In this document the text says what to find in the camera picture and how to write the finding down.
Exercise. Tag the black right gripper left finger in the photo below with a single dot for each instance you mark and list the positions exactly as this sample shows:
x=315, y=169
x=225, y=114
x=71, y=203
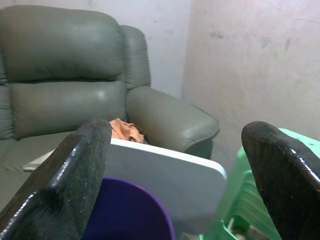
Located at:
x=67, y=180

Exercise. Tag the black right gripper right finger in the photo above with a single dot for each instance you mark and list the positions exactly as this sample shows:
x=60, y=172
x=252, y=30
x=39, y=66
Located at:
x=282, y=175

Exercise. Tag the purple plastic rubbish bin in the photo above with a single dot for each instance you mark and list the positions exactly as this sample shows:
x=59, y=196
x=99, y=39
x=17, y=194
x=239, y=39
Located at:
x=127, y=212

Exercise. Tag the crumpled orange paper trash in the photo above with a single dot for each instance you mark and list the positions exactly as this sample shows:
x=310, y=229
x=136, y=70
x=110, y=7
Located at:
x=126, y=132

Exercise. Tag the green plastic stool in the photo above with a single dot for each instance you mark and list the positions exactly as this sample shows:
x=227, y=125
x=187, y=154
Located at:
x=246, y=200

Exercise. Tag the white table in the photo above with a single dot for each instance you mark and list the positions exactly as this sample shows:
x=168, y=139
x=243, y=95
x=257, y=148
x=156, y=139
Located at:
x=162, y=180

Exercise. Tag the grey-green leather armchair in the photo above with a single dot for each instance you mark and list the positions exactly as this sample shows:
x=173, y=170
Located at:
x=67, y=75

